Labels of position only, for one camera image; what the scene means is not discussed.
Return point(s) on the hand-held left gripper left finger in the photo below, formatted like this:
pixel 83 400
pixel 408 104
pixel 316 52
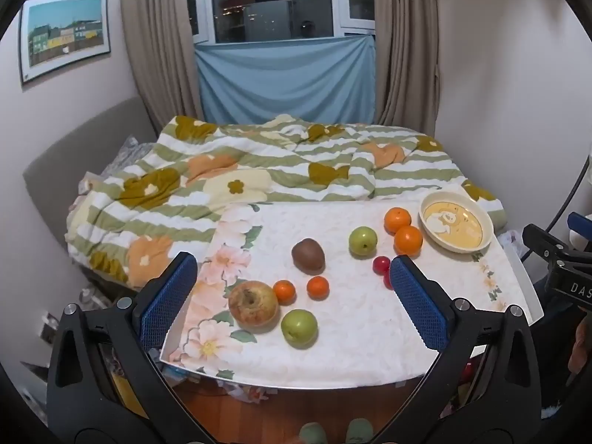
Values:
pixel 169 300

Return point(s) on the blue cloth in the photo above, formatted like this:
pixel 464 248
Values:
pixel 286 83

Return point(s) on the person's right hand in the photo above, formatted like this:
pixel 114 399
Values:
pixel 582 351

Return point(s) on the beige curtain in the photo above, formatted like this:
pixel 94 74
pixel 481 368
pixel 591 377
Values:
pixel 407 55
pixel 157 55

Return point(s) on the grey headboard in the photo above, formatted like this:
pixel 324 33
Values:
pixel 69 157

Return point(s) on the window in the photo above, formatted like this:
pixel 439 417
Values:
pixel 277 9

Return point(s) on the green striped floral blanket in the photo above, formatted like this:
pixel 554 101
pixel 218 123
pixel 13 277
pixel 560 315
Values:
pixel 277 180

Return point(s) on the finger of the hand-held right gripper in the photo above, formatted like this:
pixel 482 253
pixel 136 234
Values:
pixel 548 243
pixel 582 226

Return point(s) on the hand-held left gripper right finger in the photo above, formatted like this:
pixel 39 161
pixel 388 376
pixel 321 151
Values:
pixel 416 305

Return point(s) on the grey patterned pillow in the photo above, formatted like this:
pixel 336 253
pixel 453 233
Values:
pixel 132 152

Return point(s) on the framed wall poster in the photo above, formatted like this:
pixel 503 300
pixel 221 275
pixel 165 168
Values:
pixel 64 32

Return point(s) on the white floral table cloth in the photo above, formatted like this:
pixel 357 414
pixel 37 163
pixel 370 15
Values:
pixel 351 333

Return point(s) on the cream yellow bowl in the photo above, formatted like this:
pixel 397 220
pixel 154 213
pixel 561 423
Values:
pixel 456 228

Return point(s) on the large orange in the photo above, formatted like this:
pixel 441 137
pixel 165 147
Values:
pixel 397 218
pixel 408 240

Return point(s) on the small tangerine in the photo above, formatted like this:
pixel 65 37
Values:
pixel 284 291
pixel 318 286

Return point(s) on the red yellow apple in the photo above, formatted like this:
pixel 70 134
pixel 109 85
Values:
pixel 253 307

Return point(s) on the white plastic bag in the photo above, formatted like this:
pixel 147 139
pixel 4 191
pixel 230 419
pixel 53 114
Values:
pixel 511 240

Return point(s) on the brown kiwi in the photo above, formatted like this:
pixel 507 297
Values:
pixel 308 254

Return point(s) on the red cherry tomato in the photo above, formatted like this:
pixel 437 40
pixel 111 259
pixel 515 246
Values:
pixel 381 264
pixel 387 281

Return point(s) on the person's green socked foot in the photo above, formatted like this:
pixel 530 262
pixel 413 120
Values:
pixel 312 432
pixel 360 430

